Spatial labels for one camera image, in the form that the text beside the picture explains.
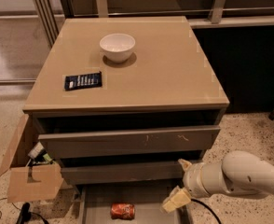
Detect black floor cable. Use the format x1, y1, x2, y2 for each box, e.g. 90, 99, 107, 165
191, 198, 223, 224
0, 197, 49, 224

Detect red coke can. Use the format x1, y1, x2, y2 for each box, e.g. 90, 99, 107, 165
110, 203, 135, 220

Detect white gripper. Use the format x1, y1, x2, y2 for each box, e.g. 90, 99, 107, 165
161, 159, 210, 213

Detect metal railing frame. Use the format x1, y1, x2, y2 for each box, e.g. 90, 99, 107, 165
33, 0, 274, 44

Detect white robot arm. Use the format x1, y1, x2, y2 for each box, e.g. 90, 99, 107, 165
161, 150, 274, 213

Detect black floor cable left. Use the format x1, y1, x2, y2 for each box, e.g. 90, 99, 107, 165
0, 197, 49, 224

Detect items inside cardboard box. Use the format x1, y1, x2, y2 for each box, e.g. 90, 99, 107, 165
27, 142, 54, 167

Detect top grey drawer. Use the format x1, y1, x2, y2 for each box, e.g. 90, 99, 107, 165
39, 125, 220, 159

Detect brown cardboard box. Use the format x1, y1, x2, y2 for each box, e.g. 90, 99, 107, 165
0, 115, 63, 203

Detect middle grey drawer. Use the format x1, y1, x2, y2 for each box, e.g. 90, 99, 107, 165
61, 161, 184, 185

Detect tan drawer cabinet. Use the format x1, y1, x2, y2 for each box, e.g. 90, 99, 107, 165
22, 15, 230, 191

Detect black floor cable right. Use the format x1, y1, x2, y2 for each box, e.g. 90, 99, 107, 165
191, 198, 223, 224

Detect bottom grey open drawer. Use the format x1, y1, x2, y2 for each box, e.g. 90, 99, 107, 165
77, 180, 193, 224

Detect white ceramic bowl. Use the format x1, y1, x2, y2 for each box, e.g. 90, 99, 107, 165
100, 34, 136, 63

